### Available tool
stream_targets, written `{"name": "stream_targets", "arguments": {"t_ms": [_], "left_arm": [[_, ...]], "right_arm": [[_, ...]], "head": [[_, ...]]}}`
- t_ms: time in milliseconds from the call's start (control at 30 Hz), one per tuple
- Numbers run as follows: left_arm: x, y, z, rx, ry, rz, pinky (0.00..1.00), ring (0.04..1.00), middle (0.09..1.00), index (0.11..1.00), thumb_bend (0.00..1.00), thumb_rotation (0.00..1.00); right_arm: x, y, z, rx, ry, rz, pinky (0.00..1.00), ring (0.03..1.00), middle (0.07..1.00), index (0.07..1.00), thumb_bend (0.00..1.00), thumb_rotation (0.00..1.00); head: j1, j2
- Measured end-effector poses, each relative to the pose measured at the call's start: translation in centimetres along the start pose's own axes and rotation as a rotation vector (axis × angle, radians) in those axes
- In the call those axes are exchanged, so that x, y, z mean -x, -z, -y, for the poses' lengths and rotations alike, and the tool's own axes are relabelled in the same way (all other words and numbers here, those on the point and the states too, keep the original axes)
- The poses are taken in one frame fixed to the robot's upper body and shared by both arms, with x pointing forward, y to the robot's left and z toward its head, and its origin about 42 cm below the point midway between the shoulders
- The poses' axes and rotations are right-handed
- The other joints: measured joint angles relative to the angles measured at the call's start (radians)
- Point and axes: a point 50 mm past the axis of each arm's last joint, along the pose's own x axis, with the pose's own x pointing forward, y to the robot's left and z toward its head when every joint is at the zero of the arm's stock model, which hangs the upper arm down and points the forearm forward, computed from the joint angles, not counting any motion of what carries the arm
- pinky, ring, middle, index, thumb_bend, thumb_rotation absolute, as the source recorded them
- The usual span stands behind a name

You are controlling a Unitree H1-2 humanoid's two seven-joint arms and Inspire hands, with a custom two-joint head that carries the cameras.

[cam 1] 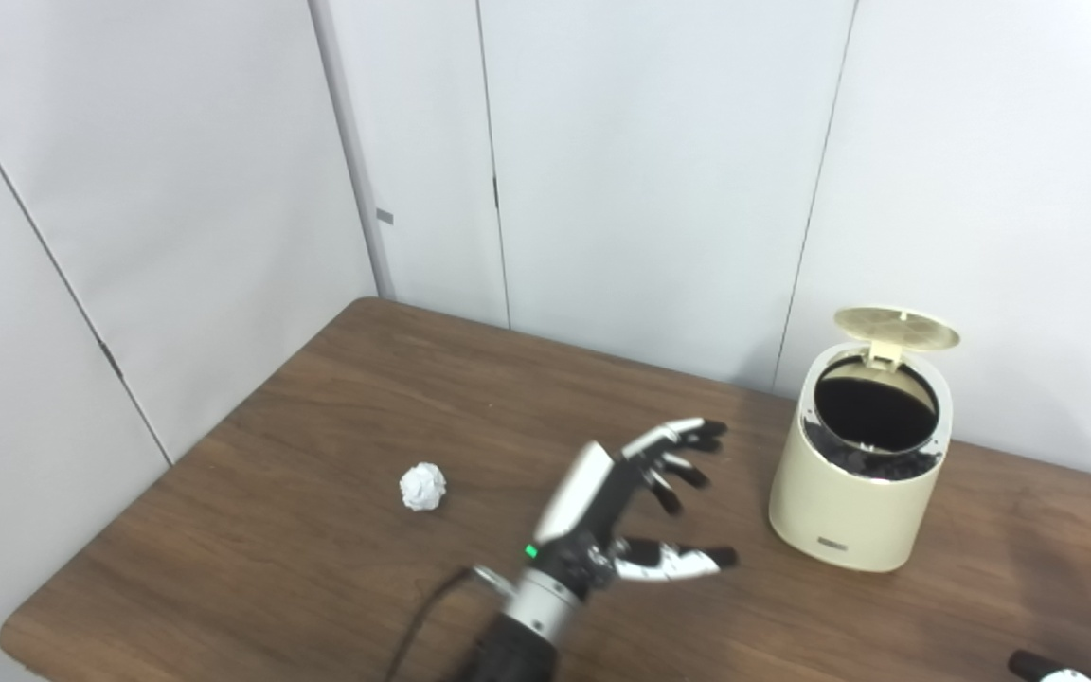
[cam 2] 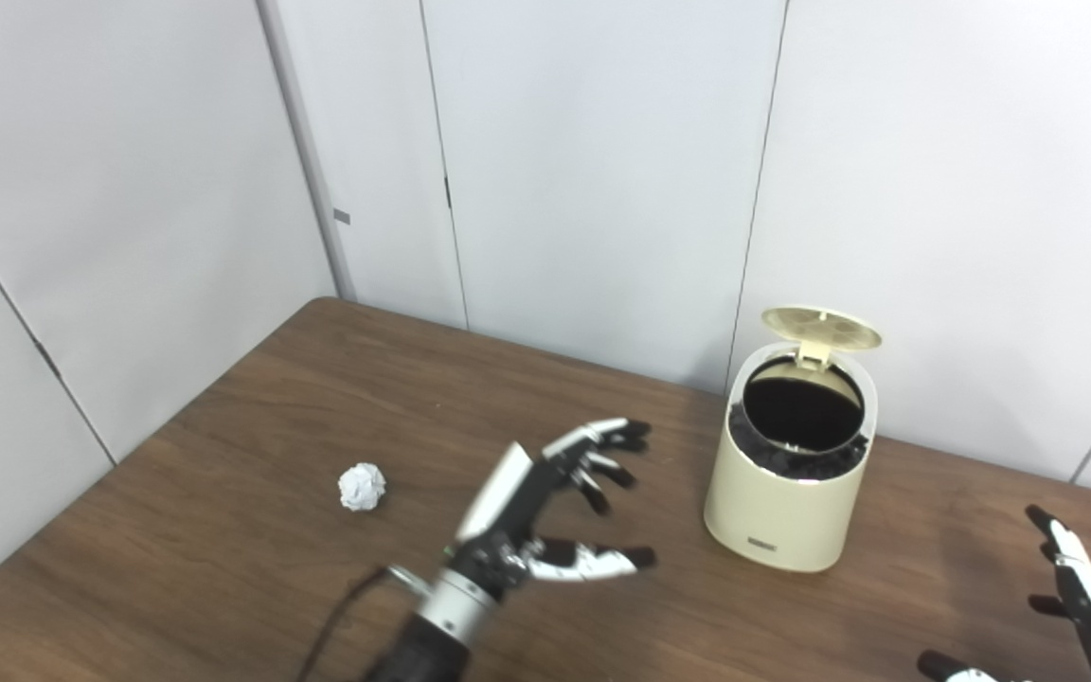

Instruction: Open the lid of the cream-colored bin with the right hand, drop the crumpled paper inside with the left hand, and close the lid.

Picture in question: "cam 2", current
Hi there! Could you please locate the white paper ball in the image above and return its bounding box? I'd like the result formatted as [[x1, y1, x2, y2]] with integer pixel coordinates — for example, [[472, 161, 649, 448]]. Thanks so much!
[[337, 462, 387, 512]]

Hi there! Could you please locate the grey wall trim strip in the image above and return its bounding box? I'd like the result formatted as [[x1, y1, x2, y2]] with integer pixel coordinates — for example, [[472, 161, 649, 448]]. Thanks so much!
[[257, 0, 357, 302]]

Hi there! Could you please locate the black bin liner bag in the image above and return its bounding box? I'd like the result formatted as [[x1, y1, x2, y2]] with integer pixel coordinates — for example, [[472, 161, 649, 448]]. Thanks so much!
[[728, 355, 873, 481]]

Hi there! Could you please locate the cream-colored bin body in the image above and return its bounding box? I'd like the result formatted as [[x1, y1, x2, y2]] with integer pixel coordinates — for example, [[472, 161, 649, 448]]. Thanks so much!
[[704, 305, 884, 574]]

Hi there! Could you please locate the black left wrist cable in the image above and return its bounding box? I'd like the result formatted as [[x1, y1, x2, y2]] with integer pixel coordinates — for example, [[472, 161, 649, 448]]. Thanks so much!
[[297, 565, 433, 682]]

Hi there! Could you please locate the round cream bin lid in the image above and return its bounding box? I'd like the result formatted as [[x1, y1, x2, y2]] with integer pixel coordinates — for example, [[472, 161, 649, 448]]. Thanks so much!
[[760, 305, 884, 368]]

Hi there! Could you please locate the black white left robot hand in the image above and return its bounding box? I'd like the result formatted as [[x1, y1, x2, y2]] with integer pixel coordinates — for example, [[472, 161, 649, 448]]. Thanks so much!
[[446, 417, 657, 602]]

